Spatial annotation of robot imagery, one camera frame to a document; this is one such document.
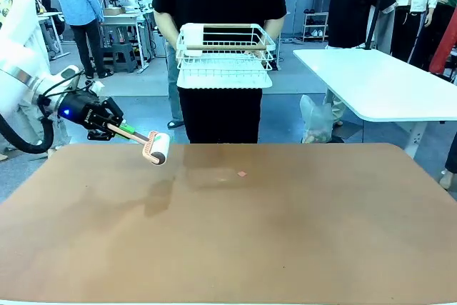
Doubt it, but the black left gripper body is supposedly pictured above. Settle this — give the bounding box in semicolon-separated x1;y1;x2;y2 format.
58;91;109;131

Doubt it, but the pink lint roller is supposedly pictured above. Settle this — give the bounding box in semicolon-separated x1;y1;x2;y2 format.
106;122;171;167

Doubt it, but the white plastic cutlery holder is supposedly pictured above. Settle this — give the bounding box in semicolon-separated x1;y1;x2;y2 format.
180;23;205;57

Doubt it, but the white drip tray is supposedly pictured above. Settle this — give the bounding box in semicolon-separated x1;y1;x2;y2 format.
176;67;273;90

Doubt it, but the white wire dish rack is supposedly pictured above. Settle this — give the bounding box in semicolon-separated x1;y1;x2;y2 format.
176;23;276;78

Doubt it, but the person's left forearm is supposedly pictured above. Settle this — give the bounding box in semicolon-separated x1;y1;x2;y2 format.
263;15;286;44

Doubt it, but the person's right forearm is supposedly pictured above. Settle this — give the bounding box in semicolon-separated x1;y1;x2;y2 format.
156;11;179;47

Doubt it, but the person's left hand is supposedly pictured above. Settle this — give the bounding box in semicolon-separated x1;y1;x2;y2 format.
245;34;276;57

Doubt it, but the grey step stool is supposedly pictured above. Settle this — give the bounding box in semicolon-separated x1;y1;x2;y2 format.
113;43;139;73

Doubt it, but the person in blue jeans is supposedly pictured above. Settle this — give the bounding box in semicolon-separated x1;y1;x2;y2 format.
164;42;186;130

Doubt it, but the white background work table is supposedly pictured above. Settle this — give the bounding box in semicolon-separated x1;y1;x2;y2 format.
100;11;155;71

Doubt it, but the clear plastic trash bag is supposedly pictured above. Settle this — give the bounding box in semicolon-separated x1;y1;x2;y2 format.
299;94;335;144

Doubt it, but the white shoe rack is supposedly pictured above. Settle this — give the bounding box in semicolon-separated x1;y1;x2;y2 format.
302;11;328;43

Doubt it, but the white side table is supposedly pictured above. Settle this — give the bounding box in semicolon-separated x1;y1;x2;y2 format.
292;47;457;160

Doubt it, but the person in black robe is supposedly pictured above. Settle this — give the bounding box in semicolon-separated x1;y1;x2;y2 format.
323;0;397;127

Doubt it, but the black stand pole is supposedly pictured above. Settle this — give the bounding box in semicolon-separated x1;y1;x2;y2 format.
363;0;390;51

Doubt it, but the red garment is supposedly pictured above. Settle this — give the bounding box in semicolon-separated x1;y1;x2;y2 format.
428;8;457;76

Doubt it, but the bystander leg with sandal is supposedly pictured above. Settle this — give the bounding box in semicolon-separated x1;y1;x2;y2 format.
438;142;457;191

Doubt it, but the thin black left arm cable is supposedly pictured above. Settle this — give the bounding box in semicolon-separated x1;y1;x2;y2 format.
36;70;86;121

